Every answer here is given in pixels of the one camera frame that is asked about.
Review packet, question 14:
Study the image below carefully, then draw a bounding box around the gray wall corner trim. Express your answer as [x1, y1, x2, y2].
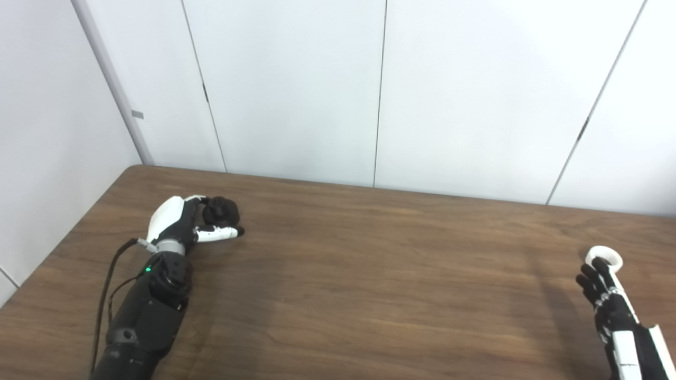
[71, 0, 155, 166]

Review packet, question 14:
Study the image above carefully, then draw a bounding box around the white ring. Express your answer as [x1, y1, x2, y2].
[585, 246, 624, 273]

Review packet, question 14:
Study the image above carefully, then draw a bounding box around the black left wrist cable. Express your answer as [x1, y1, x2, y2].
[91, 238, 158, 373]

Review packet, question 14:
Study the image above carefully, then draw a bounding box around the round black part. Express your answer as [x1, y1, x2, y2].
[202, 196, 241, 228]

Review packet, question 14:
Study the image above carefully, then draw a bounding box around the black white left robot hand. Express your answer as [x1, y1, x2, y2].
[146, 195, 245, 246]

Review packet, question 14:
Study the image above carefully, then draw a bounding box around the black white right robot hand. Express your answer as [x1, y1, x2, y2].
[576, 258, 676, 380]

